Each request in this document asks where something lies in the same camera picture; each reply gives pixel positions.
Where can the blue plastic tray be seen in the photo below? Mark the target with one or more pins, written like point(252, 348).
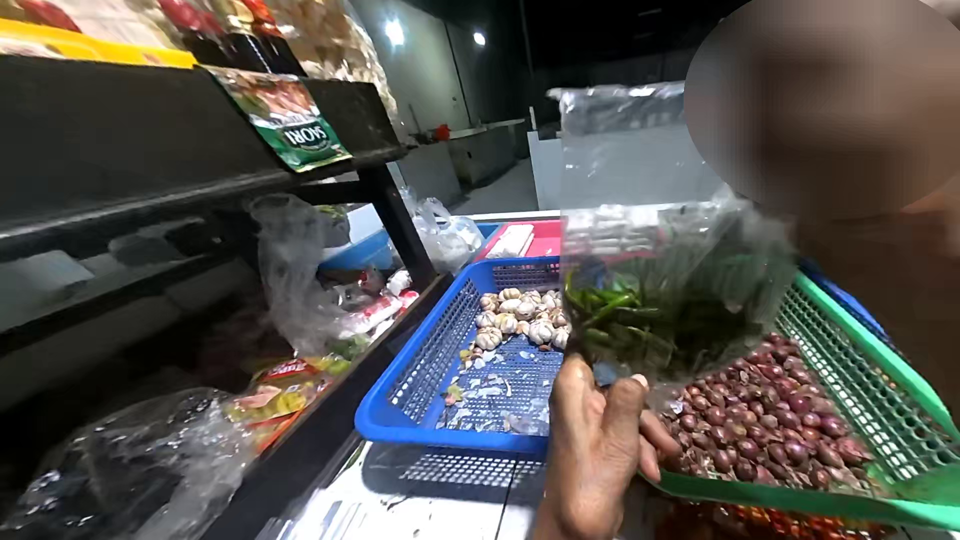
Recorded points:
point(486, 228)

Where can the pile of green chilies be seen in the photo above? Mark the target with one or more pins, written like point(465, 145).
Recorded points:
point(630, 322)

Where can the dark bottle with red label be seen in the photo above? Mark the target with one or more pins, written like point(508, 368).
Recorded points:
point(259, 52)

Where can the person's left index finger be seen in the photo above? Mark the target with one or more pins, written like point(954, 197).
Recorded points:
point(576, 384)

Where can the green seasoning sachet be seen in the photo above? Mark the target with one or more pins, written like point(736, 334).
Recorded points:
point(285, 120)

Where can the person's left hand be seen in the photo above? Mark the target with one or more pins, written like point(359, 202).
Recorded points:
point(585, 457)

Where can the yellow plastic tray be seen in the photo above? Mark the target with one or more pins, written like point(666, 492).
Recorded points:
point(90, 49)

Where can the white folded packet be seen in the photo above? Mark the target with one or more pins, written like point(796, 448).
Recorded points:
point(510, 241)

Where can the red object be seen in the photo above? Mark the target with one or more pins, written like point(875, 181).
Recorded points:
point(442, 133)

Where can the green plastic basket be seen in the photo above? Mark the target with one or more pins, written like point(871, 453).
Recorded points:
point(825, 504)

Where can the black wooden shelf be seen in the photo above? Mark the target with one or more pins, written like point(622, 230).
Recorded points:
point(112, 127)

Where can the pile of red chilies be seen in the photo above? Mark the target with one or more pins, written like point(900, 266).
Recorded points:
point(772, 520)

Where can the pile of shallots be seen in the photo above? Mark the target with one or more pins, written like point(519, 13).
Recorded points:
point(780, 420)

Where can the person's left thumb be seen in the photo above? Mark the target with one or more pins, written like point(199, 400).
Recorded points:
point(625, 412)

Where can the crumpled translucent plastic bag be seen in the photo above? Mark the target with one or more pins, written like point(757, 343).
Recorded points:
point(296, 277)

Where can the light blue container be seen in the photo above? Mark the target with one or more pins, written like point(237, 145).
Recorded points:
point(367, 252)

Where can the clear plastic bag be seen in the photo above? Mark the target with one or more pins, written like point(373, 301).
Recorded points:
point(626, 165)

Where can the large transparent bag of snacks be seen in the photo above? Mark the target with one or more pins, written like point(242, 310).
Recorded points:
point(326, 37)

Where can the white panel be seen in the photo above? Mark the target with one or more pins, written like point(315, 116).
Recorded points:
point(544, 172)

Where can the person's left fingers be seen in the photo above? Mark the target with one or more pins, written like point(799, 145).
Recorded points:
point(651, 448)

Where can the pile of yellow packets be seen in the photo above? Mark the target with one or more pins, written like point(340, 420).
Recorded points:
point(277, 397)

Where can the dark blue plastic basket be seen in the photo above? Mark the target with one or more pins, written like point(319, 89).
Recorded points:
point(844, 296)

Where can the white plastic bag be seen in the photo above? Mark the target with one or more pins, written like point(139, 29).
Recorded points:
point(446, 236)

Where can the crumpled clear plastic wrap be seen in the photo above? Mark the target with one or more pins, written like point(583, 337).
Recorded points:
point(142, 472)

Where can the pile of red-white packets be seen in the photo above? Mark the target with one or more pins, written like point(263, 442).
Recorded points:
point(379, 311)

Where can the pink plastic tray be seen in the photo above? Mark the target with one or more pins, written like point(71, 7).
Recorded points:
point(547, 234)

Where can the grey market counter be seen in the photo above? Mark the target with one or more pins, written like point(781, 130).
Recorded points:
point(480, 157)

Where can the pile of garlic bulbs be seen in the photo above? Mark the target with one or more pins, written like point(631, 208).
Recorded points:
point(526, 315)

